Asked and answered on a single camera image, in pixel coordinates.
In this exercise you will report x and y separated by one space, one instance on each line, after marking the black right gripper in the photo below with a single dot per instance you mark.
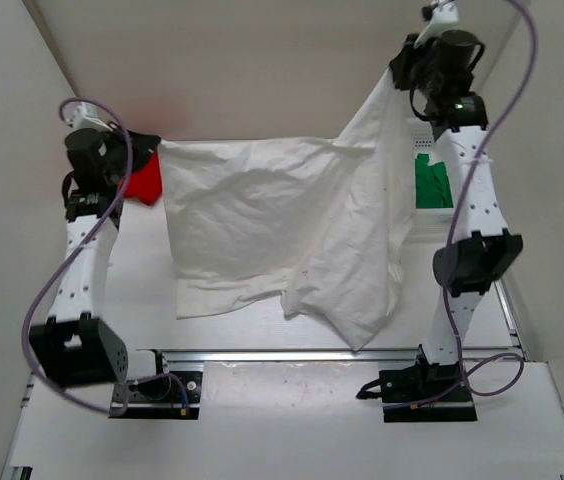
408 55

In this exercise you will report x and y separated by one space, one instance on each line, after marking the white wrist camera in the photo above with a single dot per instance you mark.
82 115
439 16

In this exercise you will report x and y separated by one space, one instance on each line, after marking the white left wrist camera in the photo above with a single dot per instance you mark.
82 115

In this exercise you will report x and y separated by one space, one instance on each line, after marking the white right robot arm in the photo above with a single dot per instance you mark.
479 246

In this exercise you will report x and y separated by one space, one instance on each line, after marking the red t shirt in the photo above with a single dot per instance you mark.
146 186

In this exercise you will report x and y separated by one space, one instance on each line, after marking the white plastic basket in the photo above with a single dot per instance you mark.
423 143

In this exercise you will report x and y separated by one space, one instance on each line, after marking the green t shirt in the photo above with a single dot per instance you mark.
431 184

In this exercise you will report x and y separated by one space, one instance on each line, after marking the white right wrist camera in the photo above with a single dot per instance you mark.
439 16

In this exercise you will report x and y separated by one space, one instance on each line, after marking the white t shirt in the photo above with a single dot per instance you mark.
317 222

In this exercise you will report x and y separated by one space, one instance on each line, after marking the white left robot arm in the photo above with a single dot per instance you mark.
75 347

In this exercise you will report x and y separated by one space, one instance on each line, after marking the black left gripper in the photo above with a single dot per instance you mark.
144 146

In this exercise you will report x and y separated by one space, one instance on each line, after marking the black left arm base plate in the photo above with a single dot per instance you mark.
163 399

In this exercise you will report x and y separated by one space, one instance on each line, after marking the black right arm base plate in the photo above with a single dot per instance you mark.
408 398

